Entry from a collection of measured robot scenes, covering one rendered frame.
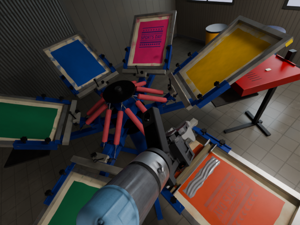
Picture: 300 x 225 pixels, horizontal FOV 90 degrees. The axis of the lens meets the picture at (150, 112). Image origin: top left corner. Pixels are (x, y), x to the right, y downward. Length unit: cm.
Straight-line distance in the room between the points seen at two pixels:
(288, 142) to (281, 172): 50
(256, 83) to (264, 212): 106
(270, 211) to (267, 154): 142
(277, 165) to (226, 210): 150
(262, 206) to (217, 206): 26
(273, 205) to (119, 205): 117
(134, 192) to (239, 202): 106
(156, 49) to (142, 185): 193
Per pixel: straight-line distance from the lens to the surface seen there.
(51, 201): 151
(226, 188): 125
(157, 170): 28
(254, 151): 259
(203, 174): 125
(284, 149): 276
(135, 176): 25
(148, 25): 233
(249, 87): 169
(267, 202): 130
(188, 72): 171
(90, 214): 22
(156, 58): 201
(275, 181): 133
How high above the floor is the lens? 213
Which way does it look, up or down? 47 degrees down
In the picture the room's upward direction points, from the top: 15 degrees counter-clockwise
